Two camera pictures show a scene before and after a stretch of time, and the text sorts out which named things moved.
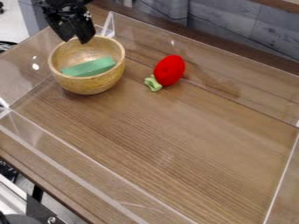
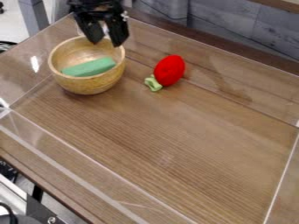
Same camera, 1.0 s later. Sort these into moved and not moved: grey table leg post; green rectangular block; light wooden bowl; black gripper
Moved: black gripper
Not moved: grey table leg post; light wooden bowl; green rectangular block
